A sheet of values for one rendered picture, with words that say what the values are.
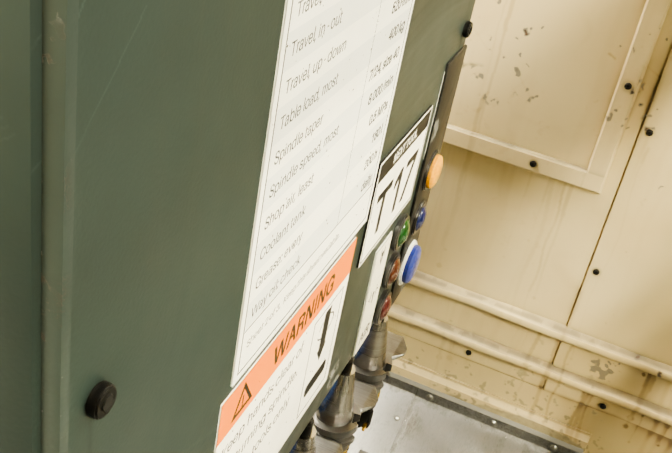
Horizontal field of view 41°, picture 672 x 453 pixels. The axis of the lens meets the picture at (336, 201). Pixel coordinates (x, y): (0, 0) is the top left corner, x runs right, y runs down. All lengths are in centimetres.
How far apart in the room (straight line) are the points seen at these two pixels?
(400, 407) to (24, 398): 144
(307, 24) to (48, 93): 14
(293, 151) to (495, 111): 105
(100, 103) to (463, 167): 124
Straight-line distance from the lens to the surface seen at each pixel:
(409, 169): 58
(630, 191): 141
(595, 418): 164
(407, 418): 167
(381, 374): 113
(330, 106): 38
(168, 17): 24
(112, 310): 26
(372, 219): 52
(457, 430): 167
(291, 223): 38
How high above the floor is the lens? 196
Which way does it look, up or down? 30 degrees down
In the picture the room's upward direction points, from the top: 11 degrees clockwise
